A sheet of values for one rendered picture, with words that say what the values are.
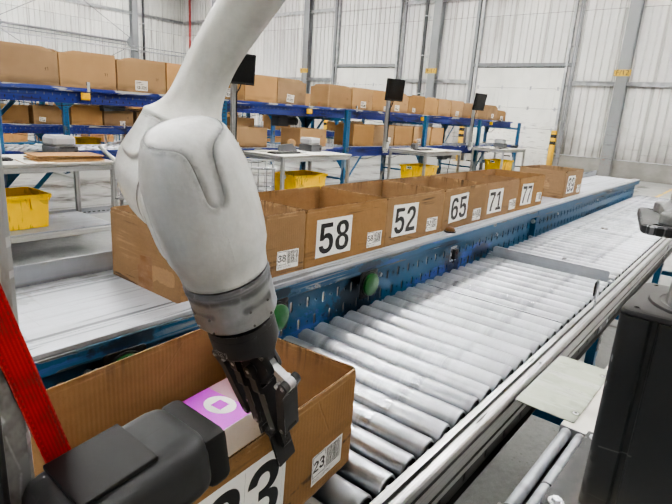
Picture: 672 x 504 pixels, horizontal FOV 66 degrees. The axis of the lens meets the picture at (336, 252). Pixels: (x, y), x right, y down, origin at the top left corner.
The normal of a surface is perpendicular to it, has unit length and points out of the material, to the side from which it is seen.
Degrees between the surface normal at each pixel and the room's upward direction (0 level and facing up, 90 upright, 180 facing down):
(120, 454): 8
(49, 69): 90
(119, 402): 90
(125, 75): 90
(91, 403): 90
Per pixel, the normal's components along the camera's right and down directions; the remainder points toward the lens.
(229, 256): 0.47, 0.47
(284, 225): 0.78, 0.22
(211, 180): 0.51, 0.22
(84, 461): -0.03, -0.93
